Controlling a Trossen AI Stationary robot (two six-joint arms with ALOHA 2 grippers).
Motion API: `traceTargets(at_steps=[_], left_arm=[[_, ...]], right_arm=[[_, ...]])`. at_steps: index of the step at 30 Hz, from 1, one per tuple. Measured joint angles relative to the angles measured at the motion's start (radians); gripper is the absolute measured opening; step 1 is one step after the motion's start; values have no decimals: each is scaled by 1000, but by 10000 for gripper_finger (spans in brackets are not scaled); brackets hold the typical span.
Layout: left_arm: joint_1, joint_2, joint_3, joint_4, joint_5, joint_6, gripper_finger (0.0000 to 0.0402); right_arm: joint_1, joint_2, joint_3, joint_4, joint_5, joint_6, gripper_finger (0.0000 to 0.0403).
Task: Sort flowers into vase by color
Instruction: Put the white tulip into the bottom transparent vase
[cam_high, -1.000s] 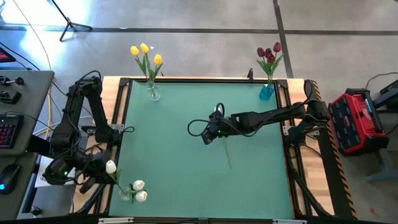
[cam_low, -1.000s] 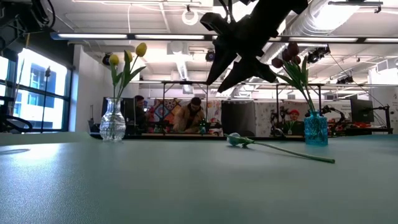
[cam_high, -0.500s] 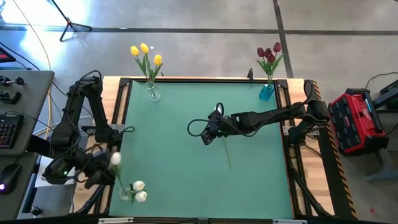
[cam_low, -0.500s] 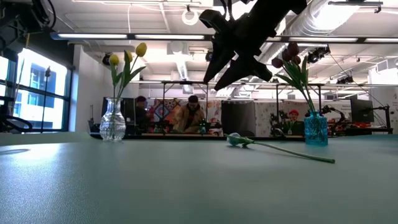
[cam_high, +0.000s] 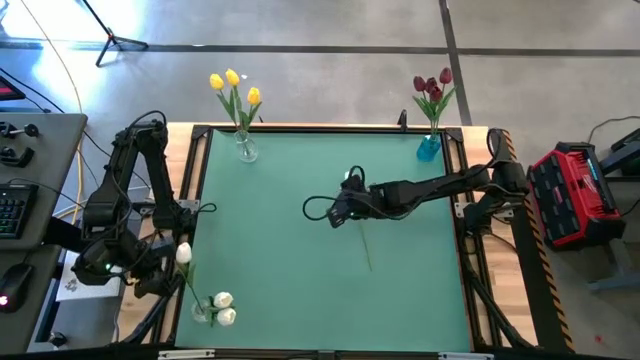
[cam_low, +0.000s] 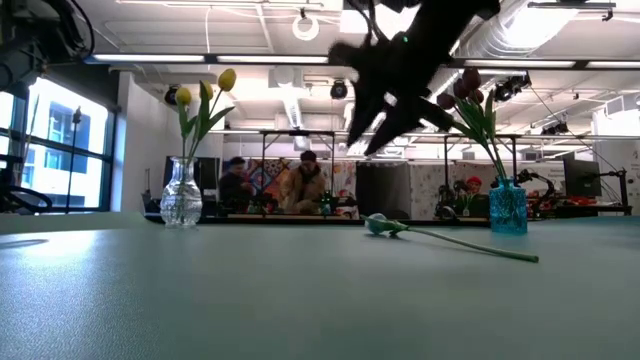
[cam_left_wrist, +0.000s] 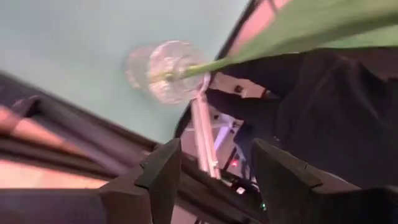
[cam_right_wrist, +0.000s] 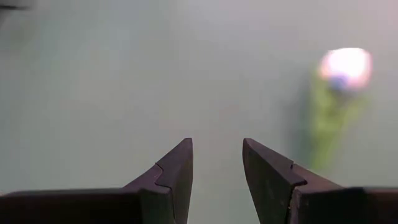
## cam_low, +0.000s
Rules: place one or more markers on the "blue glass vase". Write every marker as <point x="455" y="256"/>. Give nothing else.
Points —
<point x="508" y="210"/>

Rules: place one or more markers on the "silver ventilation duct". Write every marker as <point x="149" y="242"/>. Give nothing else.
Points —
<point x="520" y="30"/>

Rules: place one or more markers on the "white artificial tulip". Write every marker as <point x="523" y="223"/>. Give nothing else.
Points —
<point x="380" y="226"/>

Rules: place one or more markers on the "green leaf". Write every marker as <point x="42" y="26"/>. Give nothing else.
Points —
<point x="459" y="89"/>

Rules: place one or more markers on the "white patterned cloth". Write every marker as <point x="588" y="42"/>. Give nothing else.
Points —
<point x="425" y="190"/>

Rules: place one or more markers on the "black table clamp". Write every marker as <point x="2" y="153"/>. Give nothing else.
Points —
<point x="446" y="214"/>

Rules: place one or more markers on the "background workbench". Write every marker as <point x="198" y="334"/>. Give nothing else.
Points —
<point x="590" y="209"/>

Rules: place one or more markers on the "long overhead light bar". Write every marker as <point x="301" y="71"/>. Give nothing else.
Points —
<point x="150" y="58"/>

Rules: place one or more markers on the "black metal frame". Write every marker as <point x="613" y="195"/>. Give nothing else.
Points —
<point x="507" y="135"/>
<point x="300" y="132"/>

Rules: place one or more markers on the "white air vent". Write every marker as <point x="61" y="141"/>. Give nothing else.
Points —
<point x="620" y="106"/>

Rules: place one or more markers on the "black office chair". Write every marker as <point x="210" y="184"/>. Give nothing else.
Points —
<point x="30" y="192"/>

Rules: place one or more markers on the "black curtain panel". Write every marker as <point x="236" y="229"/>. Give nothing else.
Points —
<point x="382" y="192"/>

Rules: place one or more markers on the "round black spotlight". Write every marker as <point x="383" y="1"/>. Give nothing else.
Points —
<point x="339" y="90"/>
<point x="170" y="95"/>

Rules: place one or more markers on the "colourful patchwork quilt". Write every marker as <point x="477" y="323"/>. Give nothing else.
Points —
<point x="267" y="175"/>

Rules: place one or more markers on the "black monitor screen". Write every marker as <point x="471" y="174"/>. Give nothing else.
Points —
<point x="207" y="175"/>

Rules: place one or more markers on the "clear glass vase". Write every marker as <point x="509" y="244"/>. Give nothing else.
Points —
<point x="181" y="202"/>

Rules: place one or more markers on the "black pole stand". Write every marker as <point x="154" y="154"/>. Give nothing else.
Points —
<point x="74" y="160"/>

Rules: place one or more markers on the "person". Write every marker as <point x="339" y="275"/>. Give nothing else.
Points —
<point x="302" y="187"/>
<point x="235" y="187"/>

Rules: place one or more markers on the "red-capped figure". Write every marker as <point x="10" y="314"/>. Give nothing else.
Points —
<point x="474" y="181"/>

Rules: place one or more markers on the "black ceiling spotlight cluster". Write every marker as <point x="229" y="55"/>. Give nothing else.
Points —
<point x="555" y="128"/>

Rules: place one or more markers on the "large dark-framed window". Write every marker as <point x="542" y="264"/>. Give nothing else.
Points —
<point x="55" y="150"/>

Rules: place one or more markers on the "dark computer monitor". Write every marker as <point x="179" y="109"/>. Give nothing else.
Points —
<point x="582" y="177"/>

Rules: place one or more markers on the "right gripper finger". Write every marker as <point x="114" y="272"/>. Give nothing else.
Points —
<point x="395" y="127"/>
<point x="365" y="115"/>

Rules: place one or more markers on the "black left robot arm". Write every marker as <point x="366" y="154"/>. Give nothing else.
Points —
<point x="30" y="35"/>

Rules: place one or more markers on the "black background robot arm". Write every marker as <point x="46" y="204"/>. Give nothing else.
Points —
<point x="450" y="197"/>
<point x="542" y="179"/>

